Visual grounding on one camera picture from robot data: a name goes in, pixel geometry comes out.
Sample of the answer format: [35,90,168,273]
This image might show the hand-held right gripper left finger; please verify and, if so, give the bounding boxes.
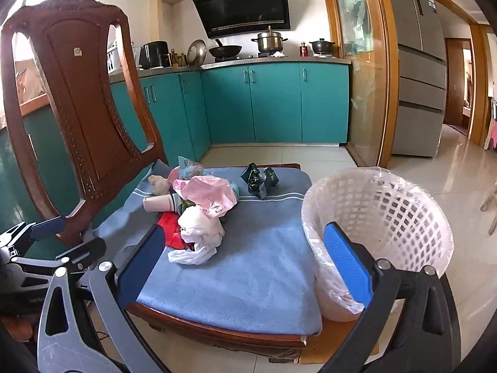
[37,223,171,373]

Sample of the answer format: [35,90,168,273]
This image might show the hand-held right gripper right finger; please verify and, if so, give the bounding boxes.
[321,221,463,373]

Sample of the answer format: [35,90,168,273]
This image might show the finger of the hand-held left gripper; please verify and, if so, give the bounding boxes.
[0,217,67,247]
[11,237,107,276]

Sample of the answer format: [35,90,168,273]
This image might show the red snack packet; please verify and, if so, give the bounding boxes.
[157,212,195,250]

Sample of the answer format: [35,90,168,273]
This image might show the white plastic wastebasket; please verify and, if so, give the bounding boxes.
[301,166,455,323]

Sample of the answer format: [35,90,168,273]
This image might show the white paper cup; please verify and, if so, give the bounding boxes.
[143,194,175,212]

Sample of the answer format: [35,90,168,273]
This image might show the clear plastic bin liner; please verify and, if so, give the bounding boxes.
[301,166,455,323]

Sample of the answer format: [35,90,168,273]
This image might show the white plastic bag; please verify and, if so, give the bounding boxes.
[167,206,226,265]

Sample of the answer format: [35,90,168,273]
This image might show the beige crumpled paper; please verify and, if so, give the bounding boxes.
[148,174,173,196]

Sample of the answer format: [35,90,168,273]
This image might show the pink printed plastic bag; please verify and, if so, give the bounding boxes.
[173,175,238,219]

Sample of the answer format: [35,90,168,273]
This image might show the blue striped seat cushion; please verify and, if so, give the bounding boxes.
[91,165,323,337]

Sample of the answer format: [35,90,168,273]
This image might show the black foil wrapper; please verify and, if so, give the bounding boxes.
[241,162,265,195]
[258,167,280,200]

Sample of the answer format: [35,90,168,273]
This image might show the clear plastic packet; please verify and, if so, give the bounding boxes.
[178,156,204,179]

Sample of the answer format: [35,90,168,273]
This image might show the carved wooden chair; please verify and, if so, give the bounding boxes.
[0,0,323,358]

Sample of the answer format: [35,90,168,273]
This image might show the white dish basket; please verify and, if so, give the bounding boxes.
[107,41,133,72]

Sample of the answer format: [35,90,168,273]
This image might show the teal kitchen base cabinets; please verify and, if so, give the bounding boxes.
[109,62,350,164]

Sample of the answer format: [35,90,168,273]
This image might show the wood framed glass door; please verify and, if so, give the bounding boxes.
[322,0,400,168]

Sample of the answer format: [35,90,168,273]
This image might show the grey refrigerator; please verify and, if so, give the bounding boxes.
[382,0,447,158]

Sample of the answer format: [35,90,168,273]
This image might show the black air fryer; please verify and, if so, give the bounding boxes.
[139,41,170,70]

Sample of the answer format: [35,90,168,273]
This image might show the brown wooden door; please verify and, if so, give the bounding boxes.
[445,37,476,136]

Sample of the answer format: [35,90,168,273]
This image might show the black casserole pot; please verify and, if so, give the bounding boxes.
[309,38,335,55]

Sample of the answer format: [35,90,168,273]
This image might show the gas stove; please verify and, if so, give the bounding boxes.
[213,52,288,62]

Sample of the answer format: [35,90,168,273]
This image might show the steel stockpot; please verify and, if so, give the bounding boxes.
[251,26,289,53]

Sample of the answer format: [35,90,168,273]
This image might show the black wok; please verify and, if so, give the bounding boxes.
[209,39,242,58]

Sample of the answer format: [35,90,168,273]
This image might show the black range hood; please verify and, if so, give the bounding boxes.
[189,0,292,39]

